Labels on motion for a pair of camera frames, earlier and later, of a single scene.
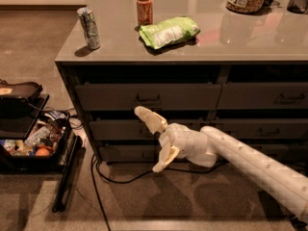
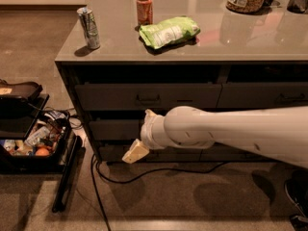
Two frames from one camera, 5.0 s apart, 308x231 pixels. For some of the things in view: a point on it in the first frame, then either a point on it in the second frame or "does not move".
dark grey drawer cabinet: (233, 57) does not move
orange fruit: (41, 152) does not move
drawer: (130, 153) does not move
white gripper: (179, 140) → (146, 131)
